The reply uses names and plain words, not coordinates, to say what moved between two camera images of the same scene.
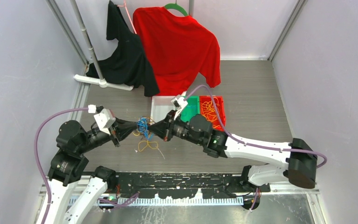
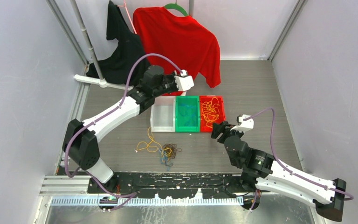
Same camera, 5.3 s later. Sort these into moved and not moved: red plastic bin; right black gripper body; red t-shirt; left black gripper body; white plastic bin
Moved: right black gripper body; left black gripper body
Not moved: white plastic bin; red t-shirt; red plastic bin
